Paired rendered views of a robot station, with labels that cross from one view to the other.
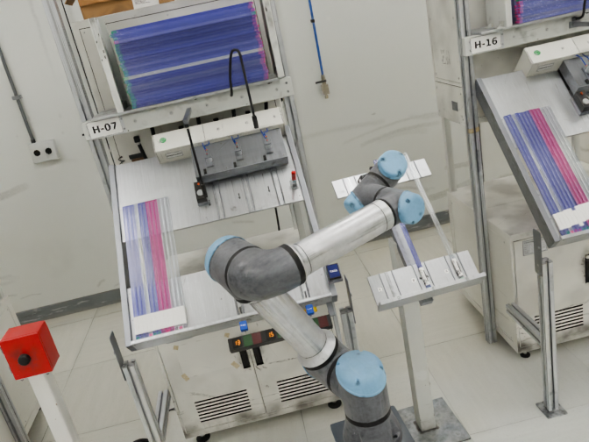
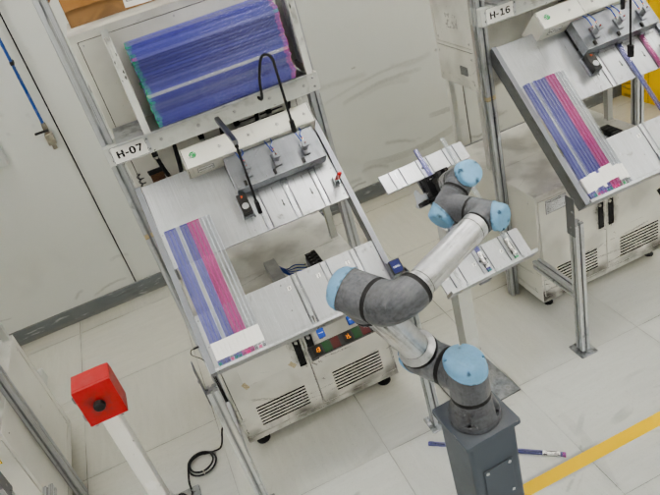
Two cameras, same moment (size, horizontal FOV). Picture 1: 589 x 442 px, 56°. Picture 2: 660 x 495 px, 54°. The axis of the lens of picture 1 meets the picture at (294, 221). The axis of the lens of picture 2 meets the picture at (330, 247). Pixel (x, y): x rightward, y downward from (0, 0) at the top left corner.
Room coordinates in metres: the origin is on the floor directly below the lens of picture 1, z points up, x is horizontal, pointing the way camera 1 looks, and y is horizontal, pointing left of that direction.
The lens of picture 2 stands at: (-0.11, 0.38, 2.03)
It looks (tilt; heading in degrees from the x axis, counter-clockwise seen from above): 31 degrees down; 351
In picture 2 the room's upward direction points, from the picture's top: 17 degrees counter-clockwise
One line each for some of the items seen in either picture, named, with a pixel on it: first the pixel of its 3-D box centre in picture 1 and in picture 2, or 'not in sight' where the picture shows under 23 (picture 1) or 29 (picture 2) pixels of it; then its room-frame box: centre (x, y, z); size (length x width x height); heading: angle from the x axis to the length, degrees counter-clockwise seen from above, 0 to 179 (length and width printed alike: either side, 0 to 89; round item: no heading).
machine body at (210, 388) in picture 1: (250, 328); (287, 323); (2.24, 0.30, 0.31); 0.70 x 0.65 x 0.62; 93
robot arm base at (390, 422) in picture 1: (370, 422); (472, 402); (1.15, -0.08, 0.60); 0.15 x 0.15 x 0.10
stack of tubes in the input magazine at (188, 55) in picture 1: (192, 54); (212, 60); (2.12, 0.23, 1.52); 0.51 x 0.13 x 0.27; 93
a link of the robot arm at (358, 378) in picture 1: (360, 383); (465, 372); (1.15, -0.08, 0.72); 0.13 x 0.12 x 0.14; 28
